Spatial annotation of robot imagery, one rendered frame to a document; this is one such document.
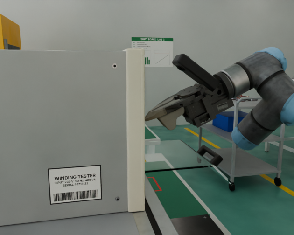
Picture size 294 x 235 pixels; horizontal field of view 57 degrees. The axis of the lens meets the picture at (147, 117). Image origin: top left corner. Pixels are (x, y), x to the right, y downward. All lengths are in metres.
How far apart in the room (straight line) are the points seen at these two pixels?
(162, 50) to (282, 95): 5.35
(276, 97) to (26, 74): 0.52
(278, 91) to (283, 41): 6.67
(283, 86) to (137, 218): 0.45
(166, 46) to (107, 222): 5.70
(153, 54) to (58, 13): 2.02
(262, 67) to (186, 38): 5.47
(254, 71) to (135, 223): 0.47
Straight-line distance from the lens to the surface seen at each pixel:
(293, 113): 0.66
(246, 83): 0.68
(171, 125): 0.63
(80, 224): 0.36
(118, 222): 0.35
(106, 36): 5.77
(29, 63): 0.32
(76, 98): 0.32
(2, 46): 4.01
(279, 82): 0.68
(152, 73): 5.89
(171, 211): 1.11
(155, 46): 5.91
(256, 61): 0.70
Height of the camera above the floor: 1.30
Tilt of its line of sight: 11 degrees down
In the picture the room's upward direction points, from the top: straight up
